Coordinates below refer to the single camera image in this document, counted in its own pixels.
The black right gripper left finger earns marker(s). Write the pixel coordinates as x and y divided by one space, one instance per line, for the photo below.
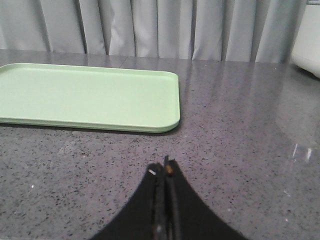
143 216

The white appliance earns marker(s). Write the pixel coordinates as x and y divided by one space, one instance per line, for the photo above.
306 50

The light green plastic tray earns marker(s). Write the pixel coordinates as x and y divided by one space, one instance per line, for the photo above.
89 97

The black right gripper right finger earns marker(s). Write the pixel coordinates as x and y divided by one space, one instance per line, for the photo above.
188 217

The grey pleated curtain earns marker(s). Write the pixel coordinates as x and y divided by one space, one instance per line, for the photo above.
260 31

